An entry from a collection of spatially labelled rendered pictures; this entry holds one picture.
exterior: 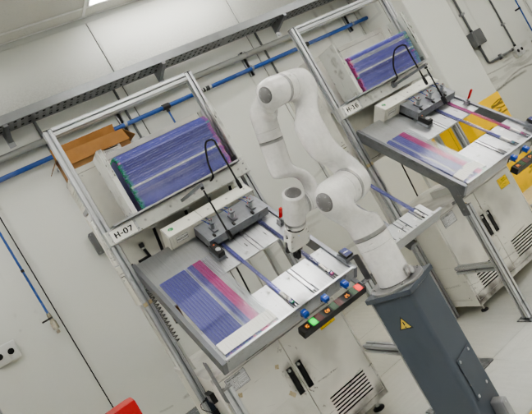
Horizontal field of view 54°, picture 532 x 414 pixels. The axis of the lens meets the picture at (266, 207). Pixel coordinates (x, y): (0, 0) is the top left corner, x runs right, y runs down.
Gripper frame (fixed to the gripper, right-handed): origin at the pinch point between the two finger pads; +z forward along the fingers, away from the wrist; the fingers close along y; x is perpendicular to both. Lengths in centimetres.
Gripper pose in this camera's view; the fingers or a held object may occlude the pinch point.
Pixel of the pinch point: (297, 253)
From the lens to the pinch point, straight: 211.6
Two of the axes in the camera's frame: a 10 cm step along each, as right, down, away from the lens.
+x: -6.3, -4.6, 6.2
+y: 7.7, -4.6, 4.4
